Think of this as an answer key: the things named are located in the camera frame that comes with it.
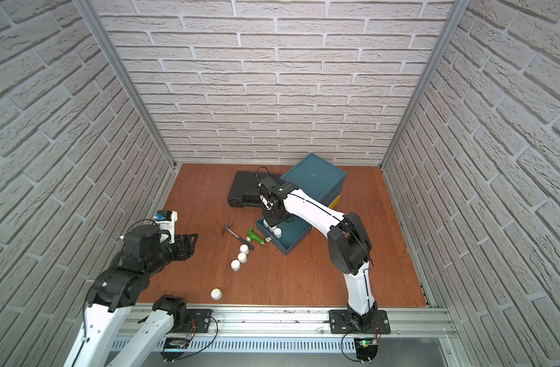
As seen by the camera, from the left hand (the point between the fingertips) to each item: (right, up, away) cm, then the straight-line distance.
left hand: (192, 231), depth 70 cm
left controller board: (-4, -35, 0) cm, 36 cm away
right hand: (+26, +1, +19) cm, 33 cm away
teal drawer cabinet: (+41, +18, +17) cm, 48 cm away
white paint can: (+13, -10, +17) cm, 24 cm away
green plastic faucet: (+16, -7, +22) cm, 28 cm away
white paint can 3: (+22, +1, +11) cm, 25 cm away
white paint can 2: (+13, -13, +15) cm, 24 cm away
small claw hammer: (+5, -4, +25) cm, 25 cm away
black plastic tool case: (+11, +11, +27) cm, 32 cm away
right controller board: (+55, -37, 0) cm, 67 cm away
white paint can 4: (+26, -5, +21) cm, 34 cm away
